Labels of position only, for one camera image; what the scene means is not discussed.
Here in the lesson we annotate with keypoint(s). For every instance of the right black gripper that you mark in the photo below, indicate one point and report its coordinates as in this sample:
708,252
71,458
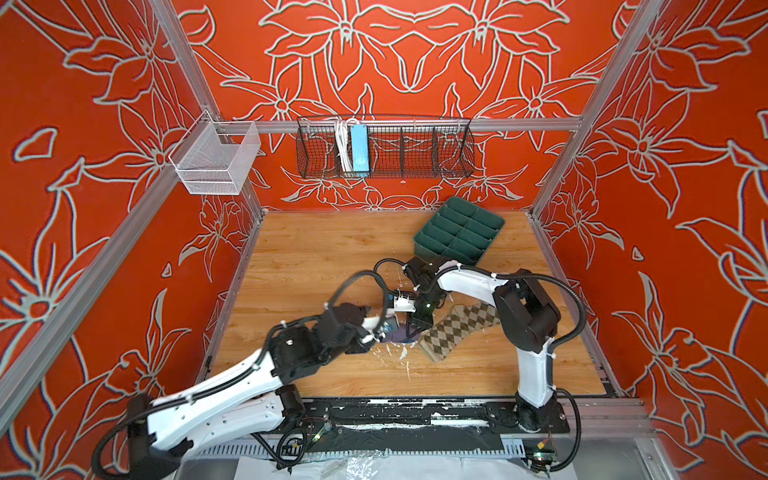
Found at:
420,325

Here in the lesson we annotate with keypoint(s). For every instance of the purple sock with yellow cuff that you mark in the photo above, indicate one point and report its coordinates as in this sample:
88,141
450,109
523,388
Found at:
404,334

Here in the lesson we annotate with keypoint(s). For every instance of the green divided organizer tray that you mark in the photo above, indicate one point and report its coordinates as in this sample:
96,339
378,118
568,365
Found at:
459,230

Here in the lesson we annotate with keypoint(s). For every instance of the brown argyle sock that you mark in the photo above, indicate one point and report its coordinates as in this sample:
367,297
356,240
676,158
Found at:
439,342

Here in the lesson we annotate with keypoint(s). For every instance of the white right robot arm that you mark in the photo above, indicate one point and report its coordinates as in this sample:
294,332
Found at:
453,300

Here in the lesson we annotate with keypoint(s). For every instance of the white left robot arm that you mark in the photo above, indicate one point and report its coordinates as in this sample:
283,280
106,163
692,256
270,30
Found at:
156,433

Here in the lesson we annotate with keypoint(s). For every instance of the blue box in basket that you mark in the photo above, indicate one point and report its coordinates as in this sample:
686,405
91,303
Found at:
360,150

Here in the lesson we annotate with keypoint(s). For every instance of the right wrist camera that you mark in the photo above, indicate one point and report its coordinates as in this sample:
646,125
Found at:
401,302

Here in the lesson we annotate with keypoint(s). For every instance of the black wire wall basket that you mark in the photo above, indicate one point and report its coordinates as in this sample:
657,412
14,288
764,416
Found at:
422,147

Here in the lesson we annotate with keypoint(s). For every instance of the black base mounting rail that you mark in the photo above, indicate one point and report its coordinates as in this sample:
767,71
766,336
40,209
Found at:
457,426

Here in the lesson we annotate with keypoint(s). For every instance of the clear plastic wall bin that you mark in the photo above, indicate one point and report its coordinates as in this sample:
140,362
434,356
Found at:
216,157

